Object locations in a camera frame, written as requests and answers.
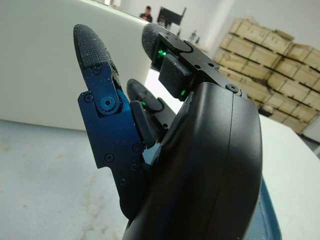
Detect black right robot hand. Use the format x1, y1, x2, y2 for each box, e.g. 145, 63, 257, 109
73, 22, 264, 240

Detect cream two-slot toaster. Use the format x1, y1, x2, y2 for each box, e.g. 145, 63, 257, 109
0, 0, 161, 132

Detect blue plastic tray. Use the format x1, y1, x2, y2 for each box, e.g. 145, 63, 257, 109
258, 174, 285, 240

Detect stack of wooden crates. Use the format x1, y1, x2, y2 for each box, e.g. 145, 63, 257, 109
212, 16, 320, 136

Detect black computer monitor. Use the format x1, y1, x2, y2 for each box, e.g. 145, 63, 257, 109
157, 6, 187, 26

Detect seated person in black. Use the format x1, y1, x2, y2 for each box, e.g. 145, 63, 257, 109
139, 6, 154, 21

